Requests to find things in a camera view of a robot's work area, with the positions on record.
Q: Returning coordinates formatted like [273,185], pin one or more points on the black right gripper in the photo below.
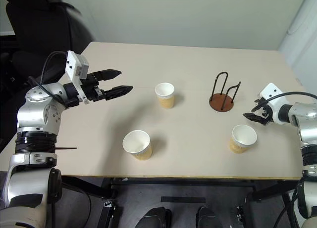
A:
[266,113]

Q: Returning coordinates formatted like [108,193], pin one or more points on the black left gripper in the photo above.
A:
[91,89]

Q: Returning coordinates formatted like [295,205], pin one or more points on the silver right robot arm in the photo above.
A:
[305,119]

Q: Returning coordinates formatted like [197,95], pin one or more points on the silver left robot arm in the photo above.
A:
[32,114]

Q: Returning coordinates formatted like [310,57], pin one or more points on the black office chair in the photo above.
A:
[42,22]

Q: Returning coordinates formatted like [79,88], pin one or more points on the black floor tape strip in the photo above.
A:
[183,199]

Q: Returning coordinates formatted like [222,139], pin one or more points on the dark rounded shape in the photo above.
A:
[209,218]
[153,218]

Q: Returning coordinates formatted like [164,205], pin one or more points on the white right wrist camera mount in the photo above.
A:
[271,89]

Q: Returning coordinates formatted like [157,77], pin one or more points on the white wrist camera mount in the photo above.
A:
[73,64]
[271,89]

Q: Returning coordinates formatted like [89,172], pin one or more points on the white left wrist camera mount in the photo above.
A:
[73,64]

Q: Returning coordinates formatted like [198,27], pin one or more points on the black metal table frame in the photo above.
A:
[183,182]

